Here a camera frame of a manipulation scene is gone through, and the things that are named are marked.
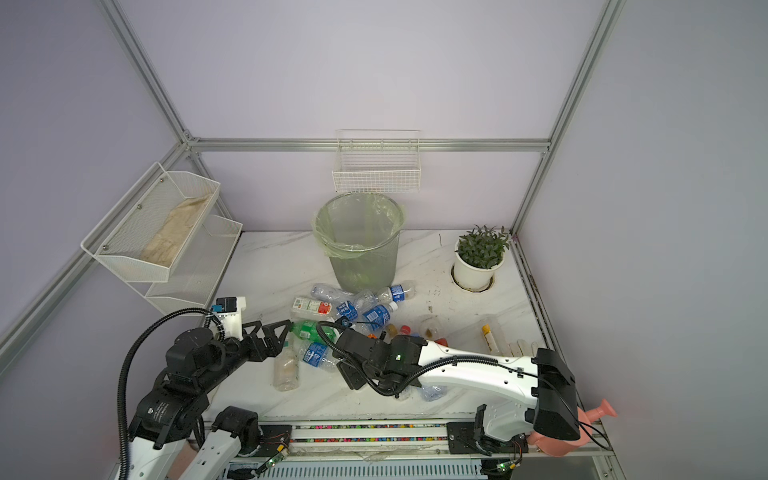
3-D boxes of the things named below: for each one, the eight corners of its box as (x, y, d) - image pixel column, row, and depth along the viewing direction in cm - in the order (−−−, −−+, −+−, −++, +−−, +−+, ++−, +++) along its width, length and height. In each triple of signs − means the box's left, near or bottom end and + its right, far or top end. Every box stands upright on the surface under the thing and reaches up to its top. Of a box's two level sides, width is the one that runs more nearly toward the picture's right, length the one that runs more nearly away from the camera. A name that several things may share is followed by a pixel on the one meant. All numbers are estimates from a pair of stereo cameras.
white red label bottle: (293, 322, 96) (288, 311, 91) (298, 308, 100) (293, 296, 94) (332, 325, 96) (328, 315, 90) (336, 311, 99) (332, 300, 94)
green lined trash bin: (323, 304, 101) (304, 249, 79) (332, 249, 117) (319, 192, 95) (402, 304, 101) (405, 250, 79) (401, 249, 117) (403, 192, 96)
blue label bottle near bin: (381, 309, 99) (381, 302, 96) (377, 295, 103) (376, 287, 99) (417, 300, 102) (418, 293, 98) (412, 287, 105) (413, 279, 102)
